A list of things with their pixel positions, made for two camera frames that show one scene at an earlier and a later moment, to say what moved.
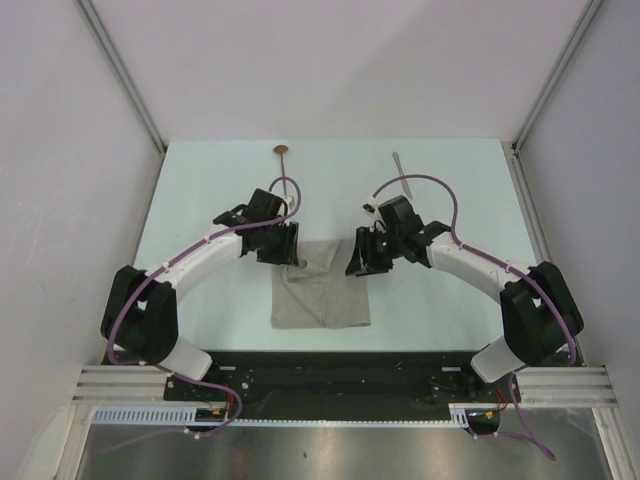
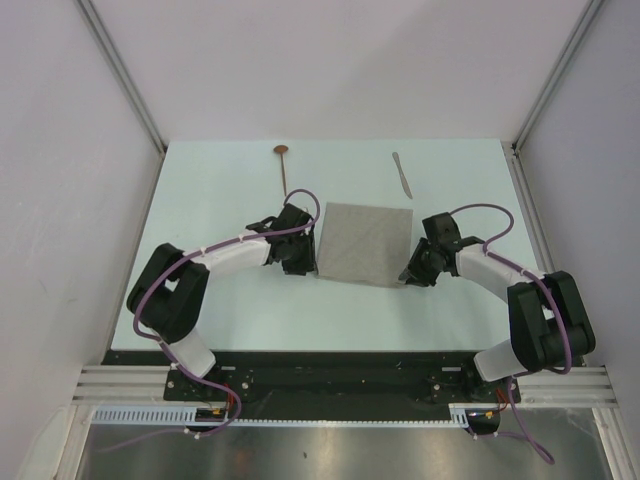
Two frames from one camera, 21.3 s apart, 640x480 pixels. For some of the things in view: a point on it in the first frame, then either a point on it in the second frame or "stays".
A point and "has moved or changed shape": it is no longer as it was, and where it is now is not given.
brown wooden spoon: (282, 149) stays
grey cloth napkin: (318, 293) has moved or changed shape
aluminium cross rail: (589, 386) stays
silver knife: (404, 183) stays
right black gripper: (363, 262) to (416, 275)
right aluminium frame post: (587, 17) stays
